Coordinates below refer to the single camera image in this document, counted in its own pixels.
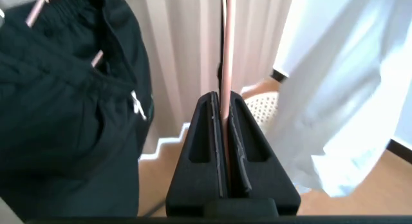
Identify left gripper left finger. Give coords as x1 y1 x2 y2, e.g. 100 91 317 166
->
165 91 227 218

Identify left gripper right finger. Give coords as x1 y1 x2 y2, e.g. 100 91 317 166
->
227 90 302 217

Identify white printed T-shirt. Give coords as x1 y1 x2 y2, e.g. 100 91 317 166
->
266 0 412 199

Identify pink clothes hanger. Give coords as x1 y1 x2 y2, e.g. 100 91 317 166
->
24 0 104 68
220 0 238 173

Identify black shorts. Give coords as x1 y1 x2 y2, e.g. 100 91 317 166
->
0 0 155 218

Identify white laundry basket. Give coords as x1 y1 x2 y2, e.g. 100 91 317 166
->
243 91 280 135

